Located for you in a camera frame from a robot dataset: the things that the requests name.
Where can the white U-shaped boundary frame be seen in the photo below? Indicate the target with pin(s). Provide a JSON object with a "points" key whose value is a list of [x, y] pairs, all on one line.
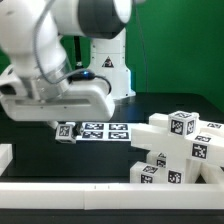
{"points": [[102, 196]]}

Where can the white chair seat piece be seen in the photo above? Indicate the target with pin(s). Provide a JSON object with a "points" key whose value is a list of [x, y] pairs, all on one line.
{"points": [[156, 159]]}

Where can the long white chair back post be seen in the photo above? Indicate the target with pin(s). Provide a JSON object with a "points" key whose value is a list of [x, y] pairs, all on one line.
{"points": [[206, 144]]}

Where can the white sheet with tags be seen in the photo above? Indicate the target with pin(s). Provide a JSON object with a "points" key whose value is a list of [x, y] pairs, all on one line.
{"points": [[95, 131]]}

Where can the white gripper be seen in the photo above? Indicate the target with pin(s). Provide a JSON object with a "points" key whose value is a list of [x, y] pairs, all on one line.
{"points": [[83, 101]]}

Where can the small white tagged cube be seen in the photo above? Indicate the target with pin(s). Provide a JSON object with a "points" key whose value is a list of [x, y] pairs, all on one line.
{"points": [[182, 123]]}

